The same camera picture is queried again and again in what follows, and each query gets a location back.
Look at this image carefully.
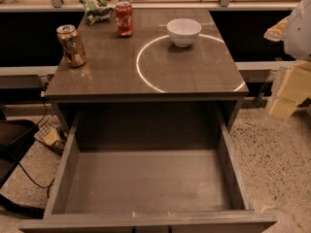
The dark chair at left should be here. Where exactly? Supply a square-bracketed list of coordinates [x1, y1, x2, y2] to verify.
[0, 119, 45, 219]

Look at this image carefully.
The wire basket with items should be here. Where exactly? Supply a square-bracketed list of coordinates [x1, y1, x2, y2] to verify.
[35, 116, 67, 156]

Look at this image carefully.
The open grey drawer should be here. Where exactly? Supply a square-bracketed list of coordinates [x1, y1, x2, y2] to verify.
[20, 102, 277, 233]

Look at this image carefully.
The white ceramic bowl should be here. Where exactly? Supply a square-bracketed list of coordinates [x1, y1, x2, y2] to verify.
[166, 18, 201, 48]

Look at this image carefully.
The orange dented soda can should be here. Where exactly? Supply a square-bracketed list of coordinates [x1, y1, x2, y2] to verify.
[56, 24, 86, 67]

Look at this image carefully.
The green chip bag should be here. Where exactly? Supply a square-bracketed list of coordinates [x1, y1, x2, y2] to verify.
[80, 0, 114, 25]

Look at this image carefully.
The black floor cable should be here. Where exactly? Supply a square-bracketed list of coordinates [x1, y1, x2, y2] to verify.
[17, 81, 56, 199]

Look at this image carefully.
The red cola can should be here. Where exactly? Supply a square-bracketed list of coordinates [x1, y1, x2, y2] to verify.
[115, 1, 133, 37]

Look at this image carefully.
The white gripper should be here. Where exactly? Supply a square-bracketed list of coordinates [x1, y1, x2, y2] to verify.
[263, 0, 311, 120]

